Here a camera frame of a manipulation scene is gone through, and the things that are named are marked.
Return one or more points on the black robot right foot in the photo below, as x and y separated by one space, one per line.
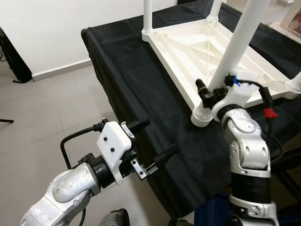
181 222

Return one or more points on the black folding metal stand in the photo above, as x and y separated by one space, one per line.
6 121

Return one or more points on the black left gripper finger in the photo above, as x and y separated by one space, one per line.
163 160
138 125

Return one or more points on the black tablecloth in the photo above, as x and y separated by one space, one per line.
131 84

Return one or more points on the black robot foot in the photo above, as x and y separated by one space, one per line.
114 218
181 222

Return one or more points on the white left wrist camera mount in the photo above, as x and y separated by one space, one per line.
115 141

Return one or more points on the white plastic table top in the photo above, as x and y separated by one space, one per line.
188 47

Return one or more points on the black robot left foot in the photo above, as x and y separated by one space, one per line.
114 218

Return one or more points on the black stool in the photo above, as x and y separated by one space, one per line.
287 169

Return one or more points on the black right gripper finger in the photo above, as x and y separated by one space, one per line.
203 90

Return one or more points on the food picture poster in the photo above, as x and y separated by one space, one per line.
294 21

